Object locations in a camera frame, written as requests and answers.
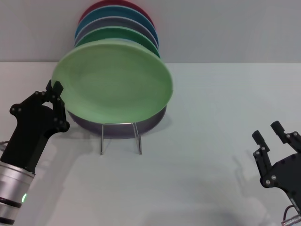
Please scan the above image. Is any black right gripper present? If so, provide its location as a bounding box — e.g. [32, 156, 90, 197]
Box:
[251, 121, 301, 212]

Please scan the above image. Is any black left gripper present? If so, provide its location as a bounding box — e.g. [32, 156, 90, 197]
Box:
[0, 80, 70, 174]

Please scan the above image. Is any light green plate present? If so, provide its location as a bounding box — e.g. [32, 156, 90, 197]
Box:
[51, 39, 174, 124]

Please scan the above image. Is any dark green plate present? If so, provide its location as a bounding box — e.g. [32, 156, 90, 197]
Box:
[74, 26, 162, 58]

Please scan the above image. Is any grey lavender plate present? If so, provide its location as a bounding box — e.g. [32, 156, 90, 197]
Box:
[74, 16, 159, 49]

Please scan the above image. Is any red plate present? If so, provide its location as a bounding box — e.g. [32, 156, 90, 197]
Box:
[78, 0, 156, 27]

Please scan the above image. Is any teal plate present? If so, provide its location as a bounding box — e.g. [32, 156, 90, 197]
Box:
[74, 6, 158, 45]

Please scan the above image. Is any right gripper cable with connector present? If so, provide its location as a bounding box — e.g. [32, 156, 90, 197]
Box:
[281, 204, 301, 226]

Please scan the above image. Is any metal wire plate rack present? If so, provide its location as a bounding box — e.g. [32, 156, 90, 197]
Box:
[100, 121, 143, 156]

